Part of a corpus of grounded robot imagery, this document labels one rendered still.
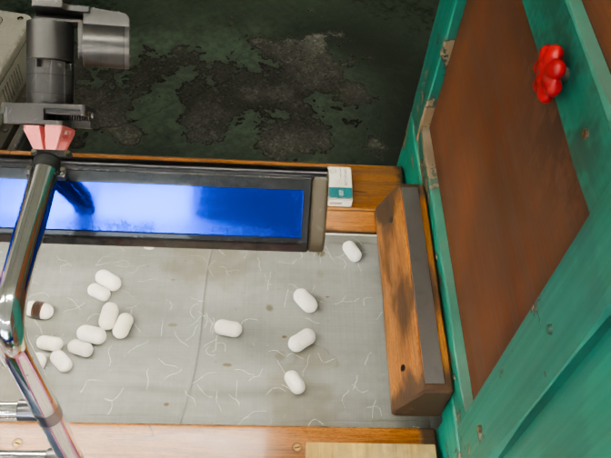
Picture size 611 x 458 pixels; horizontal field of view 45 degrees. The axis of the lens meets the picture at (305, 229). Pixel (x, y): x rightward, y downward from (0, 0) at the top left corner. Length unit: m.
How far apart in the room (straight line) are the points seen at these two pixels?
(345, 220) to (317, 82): 1.37
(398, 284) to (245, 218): 0.32
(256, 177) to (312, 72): 1.81
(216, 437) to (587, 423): 0.46
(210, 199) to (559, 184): 0.29
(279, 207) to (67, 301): 0.45
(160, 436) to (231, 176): 0.37
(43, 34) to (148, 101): 1.36
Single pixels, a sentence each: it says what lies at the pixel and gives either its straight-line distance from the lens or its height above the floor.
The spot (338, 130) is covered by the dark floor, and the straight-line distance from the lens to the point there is 2.25.
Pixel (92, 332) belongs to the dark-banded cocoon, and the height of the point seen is 0.76.
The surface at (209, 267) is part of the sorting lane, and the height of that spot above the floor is 0.74.
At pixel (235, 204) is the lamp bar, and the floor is 1.09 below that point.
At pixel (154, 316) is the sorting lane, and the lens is 0.98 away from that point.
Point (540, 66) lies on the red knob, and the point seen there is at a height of 1.24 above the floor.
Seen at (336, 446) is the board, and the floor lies 0.78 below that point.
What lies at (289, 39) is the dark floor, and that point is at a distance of 2.55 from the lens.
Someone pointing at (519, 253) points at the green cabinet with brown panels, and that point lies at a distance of 0.68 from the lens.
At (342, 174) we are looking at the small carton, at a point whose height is 0.79.
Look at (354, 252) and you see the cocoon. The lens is 1.02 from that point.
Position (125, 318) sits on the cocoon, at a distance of 0.96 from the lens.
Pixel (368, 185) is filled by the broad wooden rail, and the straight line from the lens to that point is 1.09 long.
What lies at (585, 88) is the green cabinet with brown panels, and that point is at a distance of 0.55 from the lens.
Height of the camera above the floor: 1.58
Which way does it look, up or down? 53 degrees down
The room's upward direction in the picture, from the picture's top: 7 degrees clockwise
